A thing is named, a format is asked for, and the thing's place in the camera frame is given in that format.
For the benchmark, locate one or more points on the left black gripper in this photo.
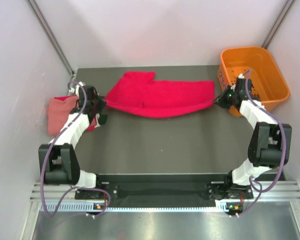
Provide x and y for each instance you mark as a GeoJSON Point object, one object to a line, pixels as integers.
{"type": "Point", "coordinates": [102, 103]}

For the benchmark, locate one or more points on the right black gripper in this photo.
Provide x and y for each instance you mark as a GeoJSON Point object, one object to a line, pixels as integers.
{"type": "Point", "coordinates": [220, 101]}

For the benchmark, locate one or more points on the crimson red t shirt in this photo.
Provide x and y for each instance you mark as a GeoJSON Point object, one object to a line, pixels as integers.
{"type": "Point", "coordinates": [138, 93]}

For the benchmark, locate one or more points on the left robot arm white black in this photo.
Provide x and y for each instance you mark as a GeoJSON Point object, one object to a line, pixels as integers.
{"type": "Point", "coordinates": [57, 160]}

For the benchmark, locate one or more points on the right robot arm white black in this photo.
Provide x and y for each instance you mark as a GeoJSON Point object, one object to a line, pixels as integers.
{"type": "Point", "coordinates": [269, 147]}

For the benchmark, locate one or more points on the dark green folded t shirt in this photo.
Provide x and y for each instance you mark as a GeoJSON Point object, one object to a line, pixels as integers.
{"type": "Point", "coordinates": [102, 119]}

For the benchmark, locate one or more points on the orange plastic basket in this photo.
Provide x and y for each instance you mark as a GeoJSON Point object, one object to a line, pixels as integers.
{"type": "Point", "coordinates": [268, 82]}

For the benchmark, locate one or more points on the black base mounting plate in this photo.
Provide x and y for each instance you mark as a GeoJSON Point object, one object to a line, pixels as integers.
{"type": "Point", "coordinates": [162, 201]}

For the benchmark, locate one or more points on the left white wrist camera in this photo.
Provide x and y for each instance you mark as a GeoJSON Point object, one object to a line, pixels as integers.
{"type": "Point", "coordinates": [73, 87]}

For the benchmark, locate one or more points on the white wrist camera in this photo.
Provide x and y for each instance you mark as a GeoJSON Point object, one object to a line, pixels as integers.
{"type": "Point", "coordinates": [242, 76]}
{"type": "Point", "coordinates": [73, 87]}

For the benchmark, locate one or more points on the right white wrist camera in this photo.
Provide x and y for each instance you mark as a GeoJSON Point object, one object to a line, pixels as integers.
{"type": "Point", "coordinates": [242, 76]}

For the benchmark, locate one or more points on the aluminium frame rail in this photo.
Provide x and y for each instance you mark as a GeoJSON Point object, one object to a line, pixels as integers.
{"type": "Point", "coordinates": [282, 191]}

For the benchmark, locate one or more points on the grey slotted cable duct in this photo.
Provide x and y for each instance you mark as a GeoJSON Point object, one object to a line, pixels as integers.
{"type": "Point", "coordinates": [94, 207]}

